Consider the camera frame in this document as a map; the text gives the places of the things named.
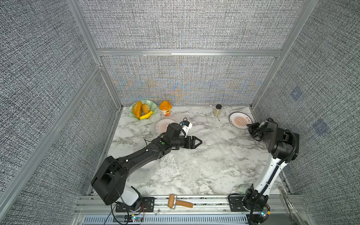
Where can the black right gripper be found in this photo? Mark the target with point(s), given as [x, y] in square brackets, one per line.
[251, 126]

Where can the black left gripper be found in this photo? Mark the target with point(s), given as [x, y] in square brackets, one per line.
[191, 145]

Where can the orange sunburst dinner plate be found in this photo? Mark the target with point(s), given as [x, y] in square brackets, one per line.
[240, 120]

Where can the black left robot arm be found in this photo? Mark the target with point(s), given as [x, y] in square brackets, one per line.
[110, 179]

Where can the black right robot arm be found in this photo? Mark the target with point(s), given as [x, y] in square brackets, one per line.
[283, 147]

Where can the small bottle with black cap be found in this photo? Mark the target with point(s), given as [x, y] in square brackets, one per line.
[217, 110]

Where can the orange lidded snack cup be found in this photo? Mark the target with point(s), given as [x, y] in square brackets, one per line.
[165, 108]

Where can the yellow banana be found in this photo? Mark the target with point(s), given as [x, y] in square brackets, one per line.
[146, 116]

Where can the green leaf-shaped bowl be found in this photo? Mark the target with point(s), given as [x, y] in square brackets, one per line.
[151, 104]

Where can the small brown croissant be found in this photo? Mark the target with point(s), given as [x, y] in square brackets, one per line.
[145, 108]

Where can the wooden roller tool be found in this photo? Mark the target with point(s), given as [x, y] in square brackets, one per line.
[173, 202]

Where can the large orange bread loaf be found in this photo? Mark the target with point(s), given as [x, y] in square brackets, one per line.
[137, 109]

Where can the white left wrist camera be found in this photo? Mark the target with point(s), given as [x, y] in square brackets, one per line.
[183, 127]

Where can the aluminium front rail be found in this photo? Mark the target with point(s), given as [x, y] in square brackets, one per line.
[193, 210]

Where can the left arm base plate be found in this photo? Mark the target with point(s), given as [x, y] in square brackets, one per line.
[137, 204]

